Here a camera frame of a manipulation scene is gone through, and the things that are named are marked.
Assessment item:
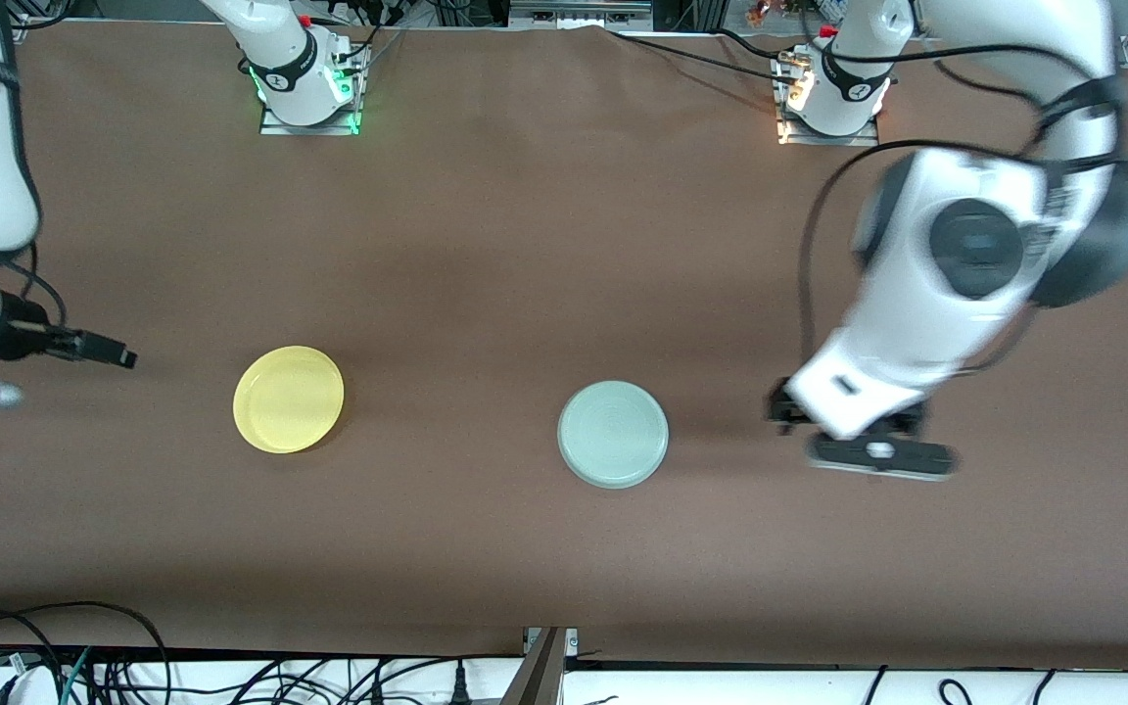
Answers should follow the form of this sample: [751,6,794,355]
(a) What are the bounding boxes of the yellow round plate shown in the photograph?
[232,345,346,454]

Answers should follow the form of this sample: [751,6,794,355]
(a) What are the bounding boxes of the light green round plate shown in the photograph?
[557,380,670,490]

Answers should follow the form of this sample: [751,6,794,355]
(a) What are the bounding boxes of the aluminium profile bar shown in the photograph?
[500,627,570,705]

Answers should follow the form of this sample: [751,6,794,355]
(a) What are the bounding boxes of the grey metal device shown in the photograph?
[508,0,653,30]

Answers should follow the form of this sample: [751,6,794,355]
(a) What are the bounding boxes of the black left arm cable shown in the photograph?
[797,44,1128,383]

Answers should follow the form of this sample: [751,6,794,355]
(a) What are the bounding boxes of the long looping black cable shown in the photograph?
[0,600,171,705]

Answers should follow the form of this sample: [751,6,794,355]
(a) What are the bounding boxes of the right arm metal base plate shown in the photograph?
[258,44,371,136]

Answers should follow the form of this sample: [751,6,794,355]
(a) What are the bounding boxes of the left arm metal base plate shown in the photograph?
[773,54,881,148]

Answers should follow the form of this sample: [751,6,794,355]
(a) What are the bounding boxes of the silver metal corner bracket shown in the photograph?
[523,627,580,655]

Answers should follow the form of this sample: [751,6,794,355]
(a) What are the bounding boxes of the teal cable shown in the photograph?
[60,646,93,705]

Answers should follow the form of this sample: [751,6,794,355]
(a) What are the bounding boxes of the black cable on table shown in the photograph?
[711,27,800,62]
[606,27,800,87]

